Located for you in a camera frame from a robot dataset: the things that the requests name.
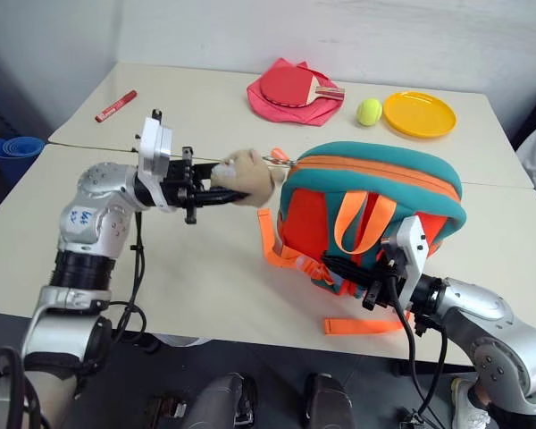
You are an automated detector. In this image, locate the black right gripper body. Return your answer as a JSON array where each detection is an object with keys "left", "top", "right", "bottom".
[{"left": 361, "top": 254, "right": 408, "bottom": 312}]

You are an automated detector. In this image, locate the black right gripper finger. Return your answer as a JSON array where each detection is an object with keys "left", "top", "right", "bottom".
[
  {"left": 322, "top": 253, "right": 380, "bottom": 279},
  {"left": 331, "top": 266, "right": 375, "bottom": 292}
]

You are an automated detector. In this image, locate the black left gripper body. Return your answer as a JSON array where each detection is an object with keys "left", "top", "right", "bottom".
[{"left": 160, "top": 146, "right": 203, "bottom": 225}]

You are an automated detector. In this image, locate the beige plush toy charm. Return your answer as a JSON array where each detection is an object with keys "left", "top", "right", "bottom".
[{"left": 210, "top": 147, "right": 287, "bottom": 209}]

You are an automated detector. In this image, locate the orange and teal backpack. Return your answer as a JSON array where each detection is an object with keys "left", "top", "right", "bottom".
[{"left": 256, "top": 140, "right": 468, "bottom": 335}]

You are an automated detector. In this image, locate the red marker pen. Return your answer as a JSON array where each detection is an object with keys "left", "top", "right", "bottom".
[{"left": 94, "top": 89, "right": 138, "bottom": 124}]

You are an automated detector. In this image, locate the pink cloth bag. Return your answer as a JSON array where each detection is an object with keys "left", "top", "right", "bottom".
[{"left": 246, "top": 57, "right": 343, "bottom": 128}]

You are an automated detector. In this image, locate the red table tennis paddle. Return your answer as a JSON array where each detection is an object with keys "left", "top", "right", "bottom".
[{"left": 258, "top": 65, "right": 347, "bottom": 109}]

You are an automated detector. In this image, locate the dark rounded shape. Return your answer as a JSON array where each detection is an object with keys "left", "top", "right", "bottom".
[
  {"left": 304, "top": 372, "right": 355, "bottom": 429},
  {"left": 182, "top": 372, "right": 258, "bottom": 429}
]

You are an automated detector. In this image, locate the yellow tennis ball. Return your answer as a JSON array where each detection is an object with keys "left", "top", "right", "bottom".
[{"left": 356, "top": 97, "right": 384, "bottom": 127}]

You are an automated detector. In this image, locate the yellow plastic plate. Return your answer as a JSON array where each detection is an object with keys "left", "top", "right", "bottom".
[{"left": 382, "top": 90, "right": 457, "bottom": 139}]

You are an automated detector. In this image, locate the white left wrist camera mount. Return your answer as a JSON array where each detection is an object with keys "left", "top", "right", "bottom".
[{"left": 133, "top": 108, "right": 176, "bottom": 181}]

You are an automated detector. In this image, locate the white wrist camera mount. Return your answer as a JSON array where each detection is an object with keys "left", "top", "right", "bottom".
[
  {"left": 133, "top": 108, "right": 176, "bottom": 181},
  {"left": 381, "top": 215, "right": 431, "bottom": 309}
]

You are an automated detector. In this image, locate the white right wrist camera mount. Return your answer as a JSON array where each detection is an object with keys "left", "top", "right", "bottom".
[{"left": 381, "top": 215, "right": 431, "bottom": 309}]

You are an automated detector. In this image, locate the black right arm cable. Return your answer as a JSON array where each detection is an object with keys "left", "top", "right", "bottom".
[{"left": 381, "top": 263, "right": 450, "bottom": 428}]

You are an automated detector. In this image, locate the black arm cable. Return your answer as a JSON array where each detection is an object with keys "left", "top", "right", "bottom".
[
  {"left": 108, "top": 210, "right": 149, "bottom": 346},
  {"left": 381, "top": 263, "right": 450, "bottom": 428}
]

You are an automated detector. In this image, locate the orange keychain clip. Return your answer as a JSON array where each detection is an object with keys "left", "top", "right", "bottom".
[{"left": 262, "top": 147, "right": 298, "bottom": 170}]

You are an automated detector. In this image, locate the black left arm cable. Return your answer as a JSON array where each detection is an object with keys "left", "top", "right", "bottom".
[{"left": 108, "top": 210, "right": 149, "bottom": 346}]

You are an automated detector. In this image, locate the black looped cable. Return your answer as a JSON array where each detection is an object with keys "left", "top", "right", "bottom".
[{"left": 0, "top": 346, "right": 44, "bottom": 429}]

